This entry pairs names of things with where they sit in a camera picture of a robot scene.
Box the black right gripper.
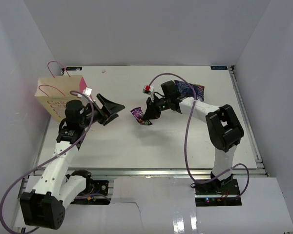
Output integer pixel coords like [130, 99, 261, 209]
[143, 96, 171, 120]

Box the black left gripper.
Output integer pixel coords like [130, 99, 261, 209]
[79, 94, 124, 128]

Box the purple M&M packet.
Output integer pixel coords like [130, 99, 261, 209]
[130, 107, 152, 126]

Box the beige and pink paper bag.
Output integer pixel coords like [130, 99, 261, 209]
[35, 74, 87, 122]

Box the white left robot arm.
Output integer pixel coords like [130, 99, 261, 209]
[20, 94, 125, 230]

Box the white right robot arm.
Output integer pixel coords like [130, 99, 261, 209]
[143, 80, 244, 195]

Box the large dark blue snack bag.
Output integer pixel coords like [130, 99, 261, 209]
[174, 80, 205, 101]

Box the blue label back left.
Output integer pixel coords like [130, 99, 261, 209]
[65, 66, 82, 71]

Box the blue label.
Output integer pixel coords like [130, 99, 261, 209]
[65, 66, 82, 71]
[210, 66, 228, 70]

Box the blue label back right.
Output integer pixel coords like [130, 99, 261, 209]
[210, 66, 228, 70]

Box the white cardboard front panel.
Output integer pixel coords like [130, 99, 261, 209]
[9, 175, 293, 234]

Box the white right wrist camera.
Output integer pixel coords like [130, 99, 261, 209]
[143, 85, 154, 96]

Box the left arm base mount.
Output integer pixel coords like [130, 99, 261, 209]
[71, 180, 110, 205]

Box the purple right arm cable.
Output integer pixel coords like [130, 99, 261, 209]
[151, 73, 250, 201]

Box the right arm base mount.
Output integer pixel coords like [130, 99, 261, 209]
[190, 179, 242, 207]

